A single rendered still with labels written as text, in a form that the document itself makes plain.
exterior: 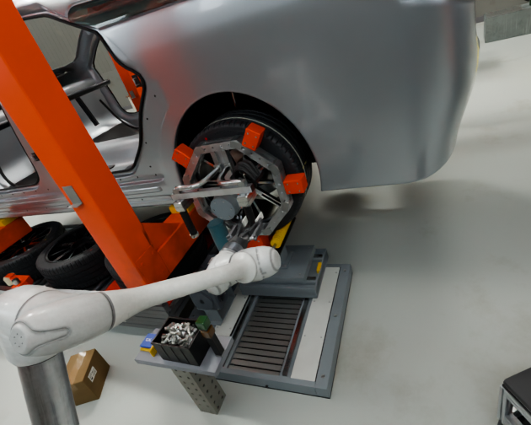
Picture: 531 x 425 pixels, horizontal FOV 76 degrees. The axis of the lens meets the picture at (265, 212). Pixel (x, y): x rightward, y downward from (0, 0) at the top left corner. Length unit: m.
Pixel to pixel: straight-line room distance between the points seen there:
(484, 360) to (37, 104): 2.12
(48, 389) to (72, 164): 0.86
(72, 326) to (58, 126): 0.93
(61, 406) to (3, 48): 1.17
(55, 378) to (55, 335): 0.24
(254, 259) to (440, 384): 1.08
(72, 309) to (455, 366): 1.58
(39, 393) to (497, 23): 7.32
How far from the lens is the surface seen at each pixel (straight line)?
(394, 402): 1.79
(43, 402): 1.11
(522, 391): 1.46
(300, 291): 2.06
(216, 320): 2.20
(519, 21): 7.44
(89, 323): 0.89
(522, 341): 2.01
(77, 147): 1.63
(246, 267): 1.08
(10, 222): 3.65
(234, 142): 1.57
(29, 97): 1.57
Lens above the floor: 1.57
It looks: 30 degrees down
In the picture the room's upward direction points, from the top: 19 degrees counter-clockwise
